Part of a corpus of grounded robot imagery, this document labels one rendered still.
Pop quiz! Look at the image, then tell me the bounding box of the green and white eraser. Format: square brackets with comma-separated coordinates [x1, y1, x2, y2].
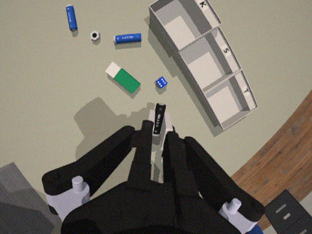
[105, 62, 140, 93]

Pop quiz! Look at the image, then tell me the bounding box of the blue die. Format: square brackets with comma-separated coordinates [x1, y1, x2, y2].
[156, 77, 167, 88]

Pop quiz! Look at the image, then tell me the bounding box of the blue aa battery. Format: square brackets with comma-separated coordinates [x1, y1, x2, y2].
[113, 33, 142, 44]
[66, 5, 77, 31]

